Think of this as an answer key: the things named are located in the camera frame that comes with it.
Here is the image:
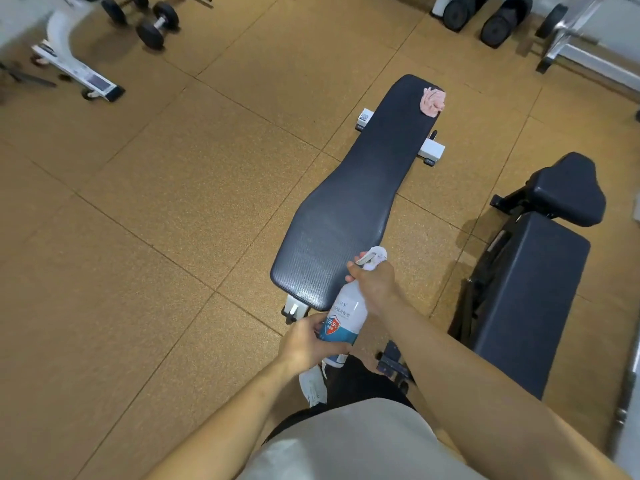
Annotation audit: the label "person's right hand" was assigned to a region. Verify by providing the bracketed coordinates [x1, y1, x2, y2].
[345, 253, 401, 318]

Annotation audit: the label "black adjustable padded bench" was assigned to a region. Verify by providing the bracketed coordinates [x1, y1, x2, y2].
[376, 152, 607, 401]

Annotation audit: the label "silver metal rack frame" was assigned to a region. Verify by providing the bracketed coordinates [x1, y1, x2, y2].
[536, 0, 640, 98]

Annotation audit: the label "person's beige shirt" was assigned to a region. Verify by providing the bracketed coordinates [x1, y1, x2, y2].
[239, 398, 488, 480]

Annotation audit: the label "person's right forearm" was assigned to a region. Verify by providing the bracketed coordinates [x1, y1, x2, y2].
[372, 295, 632, 480]

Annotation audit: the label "black padded flat weight bench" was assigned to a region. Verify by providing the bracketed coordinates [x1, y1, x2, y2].
[270, 74, 447, 325]

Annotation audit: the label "white spray bottle blue label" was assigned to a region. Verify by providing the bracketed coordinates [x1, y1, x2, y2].
[316, 247, 388, 368]

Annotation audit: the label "pink crumpled cloth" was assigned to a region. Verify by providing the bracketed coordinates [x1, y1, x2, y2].
[419, 87, 448, 119]

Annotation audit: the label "person's left forearm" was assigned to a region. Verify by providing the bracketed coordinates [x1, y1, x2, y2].
[144, 356, 301, 480]

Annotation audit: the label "person's black shorts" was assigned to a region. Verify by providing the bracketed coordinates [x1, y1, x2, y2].
[262, 355, 417, 445]

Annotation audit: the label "black dumbbell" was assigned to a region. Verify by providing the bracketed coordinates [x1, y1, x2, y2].
[442, 0, 491, 32]
[136, 2, 180, 51]
[480, 0, 534, 48]
[101, 0, 150, 25]

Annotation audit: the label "white exercise machine base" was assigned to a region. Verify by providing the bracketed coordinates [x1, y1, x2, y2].
[30, 0, 126, 103]

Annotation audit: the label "person's white shoe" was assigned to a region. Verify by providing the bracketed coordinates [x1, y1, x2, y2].
[298, 365, 328, 408]

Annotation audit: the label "person's left hand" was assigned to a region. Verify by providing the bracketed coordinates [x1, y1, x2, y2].
[276, 313, 355, 371]

